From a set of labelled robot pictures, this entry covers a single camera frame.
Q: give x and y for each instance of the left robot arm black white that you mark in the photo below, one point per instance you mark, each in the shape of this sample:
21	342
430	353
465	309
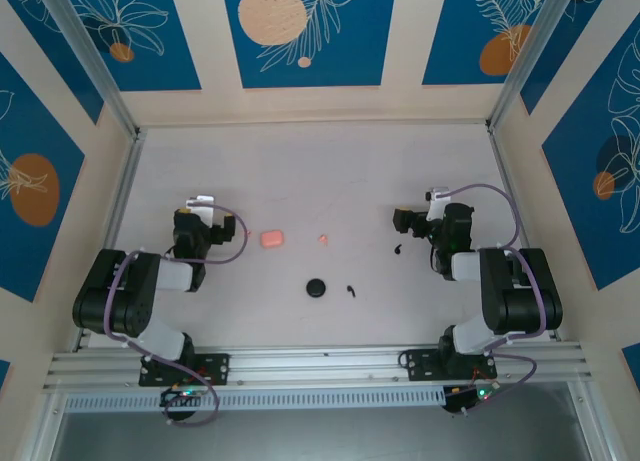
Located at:
115	301

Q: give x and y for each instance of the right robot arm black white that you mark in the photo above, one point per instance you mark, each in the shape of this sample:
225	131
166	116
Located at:
520	301

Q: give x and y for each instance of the black round earbud case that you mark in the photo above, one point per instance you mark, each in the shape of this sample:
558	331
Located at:
316	288

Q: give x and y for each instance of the circuit board with LEDs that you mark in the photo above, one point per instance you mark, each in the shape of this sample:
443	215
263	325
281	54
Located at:
480	393
185	393

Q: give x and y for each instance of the brushed grey metal sheet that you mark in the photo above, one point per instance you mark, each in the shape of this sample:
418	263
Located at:
320	436

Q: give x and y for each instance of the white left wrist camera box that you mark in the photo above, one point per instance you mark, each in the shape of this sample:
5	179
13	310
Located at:
201	203

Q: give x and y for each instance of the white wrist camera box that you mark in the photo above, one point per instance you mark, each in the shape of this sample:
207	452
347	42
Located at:
201	203
436	201

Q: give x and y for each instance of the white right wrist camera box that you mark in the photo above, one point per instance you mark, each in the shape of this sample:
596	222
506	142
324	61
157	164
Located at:
436	201

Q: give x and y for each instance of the aluminium table side rail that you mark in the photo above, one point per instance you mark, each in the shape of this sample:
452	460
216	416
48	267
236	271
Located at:
507	171
120	206

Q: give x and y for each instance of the blue floral wall panel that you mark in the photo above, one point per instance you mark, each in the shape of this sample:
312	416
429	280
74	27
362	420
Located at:
460	41
150	56
575	41
30	131
350	56
590	206
50	41

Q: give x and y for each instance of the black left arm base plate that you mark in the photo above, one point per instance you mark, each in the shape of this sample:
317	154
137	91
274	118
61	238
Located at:
220	368

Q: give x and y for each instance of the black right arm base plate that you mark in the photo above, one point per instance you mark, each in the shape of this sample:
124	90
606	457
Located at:
415	363

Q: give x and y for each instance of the aluminium corner post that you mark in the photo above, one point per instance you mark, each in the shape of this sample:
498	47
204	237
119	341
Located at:
530	56
92	56

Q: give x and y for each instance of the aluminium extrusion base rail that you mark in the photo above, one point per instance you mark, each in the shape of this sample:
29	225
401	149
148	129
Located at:
320	366

